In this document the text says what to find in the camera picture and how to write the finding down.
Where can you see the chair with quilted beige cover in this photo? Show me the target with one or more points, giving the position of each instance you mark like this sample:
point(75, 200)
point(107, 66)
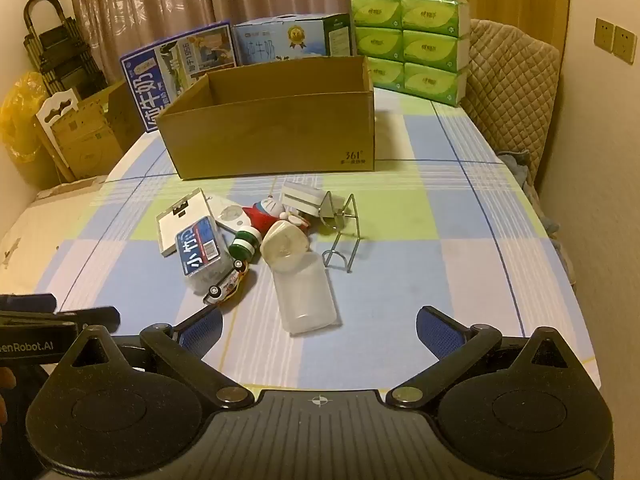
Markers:
point(510, 90)

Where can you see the dark blue milk carton box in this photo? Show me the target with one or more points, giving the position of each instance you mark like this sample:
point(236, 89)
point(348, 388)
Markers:
point(150, 80)

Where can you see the black folding cart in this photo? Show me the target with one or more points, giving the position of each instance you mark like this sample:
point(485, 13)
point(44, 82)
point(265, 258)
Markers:
point(65, 60)

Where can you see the white remote control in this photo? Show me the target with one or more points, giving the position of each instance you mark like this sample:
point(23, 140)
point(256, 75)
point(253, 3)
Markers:
point(232, 215)

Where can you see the clear plastic bottle cream lid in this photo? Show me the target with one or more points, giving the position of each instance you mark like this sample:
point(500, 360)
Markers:
point(305, 300)

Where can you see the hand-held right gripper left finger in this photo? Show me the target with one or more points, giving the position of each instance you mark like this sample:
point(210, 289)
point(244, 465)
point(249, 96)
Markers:
point(202, 331)

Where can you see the person's left hand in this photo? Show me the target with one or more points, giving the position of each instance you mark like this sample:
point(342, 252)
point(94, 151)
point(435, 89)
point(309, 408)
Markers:
point(5, 385)

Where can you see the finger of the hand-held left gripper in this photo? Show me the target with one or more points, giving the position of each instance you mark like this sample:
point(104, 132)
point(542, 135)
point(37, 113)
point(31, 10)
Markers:
point(25, 303)
point(95, 317)

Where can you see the printed brown cardboard box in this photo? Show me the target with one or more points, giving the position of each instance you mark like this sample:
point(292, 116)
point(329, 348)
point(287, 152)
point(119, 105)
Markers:
point(87, 145)

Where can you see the white cardboard hanger piece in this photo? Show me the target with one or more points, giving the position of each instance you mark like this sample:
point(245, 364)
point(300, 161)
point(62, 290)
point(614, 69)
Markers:
point(57, 110)

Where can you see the pack of green tissue packets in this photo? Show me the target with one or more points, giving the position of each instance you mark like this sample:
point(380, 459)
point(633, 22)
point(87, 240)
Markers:
point(410, 40)

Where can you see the yellow plastic bag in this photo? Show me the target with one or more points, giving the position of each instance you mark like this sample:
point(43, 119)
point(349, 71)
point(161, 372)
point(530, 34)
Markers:
point(20, 105)

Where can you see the pinkish brown curtain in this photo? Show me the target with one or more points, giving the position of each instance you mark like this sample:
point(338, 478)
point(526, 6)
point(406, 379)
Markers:
point(150, 0)

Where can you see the small toy car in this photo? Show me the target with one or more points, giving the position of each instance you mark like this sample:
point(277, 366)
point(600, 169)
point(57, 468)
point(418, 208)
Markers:
point(227, 285)

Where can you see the beige wall socket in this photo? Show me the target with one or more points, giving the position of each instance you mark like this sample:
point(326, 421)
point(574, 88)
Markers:
point(604, 35)
point(625, 44)

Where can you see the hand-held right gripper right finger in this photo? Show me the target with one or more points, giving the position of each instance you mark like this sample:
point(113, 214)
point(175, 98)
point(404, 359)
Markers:
point(440, 332)

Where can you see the clear toothpick box blue label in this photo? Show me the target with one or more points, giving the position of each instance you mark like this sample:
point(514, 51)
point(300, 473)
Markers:
point(200, 250)

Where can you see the plain brown cardboard box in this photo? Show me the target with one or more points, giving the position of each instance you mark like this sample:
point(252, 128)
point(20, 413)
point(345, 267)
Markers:
point(125, 110)

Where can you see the small green and white bottle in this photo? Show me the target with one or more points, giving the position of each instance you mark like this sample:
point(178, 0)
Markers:
point(245, 245)

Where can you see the red white cat figure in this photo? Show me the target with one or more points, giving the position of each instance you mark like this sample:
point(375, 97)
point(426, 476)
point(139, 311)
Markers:
point(260, 215)

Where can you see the grey cloth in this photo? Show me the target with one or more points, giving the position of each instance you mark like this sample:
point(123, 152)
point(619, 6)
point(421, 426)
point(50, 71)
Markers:
point(517, 167)

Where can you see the white box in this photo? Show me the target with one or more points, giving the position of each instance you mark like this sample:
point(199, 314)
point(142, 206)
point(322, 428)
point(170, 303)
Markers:
point(195, 207)

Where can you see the light blue milk carton box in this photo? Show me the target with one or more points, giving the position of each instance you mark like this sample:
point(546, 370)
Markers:
point(280, 40)

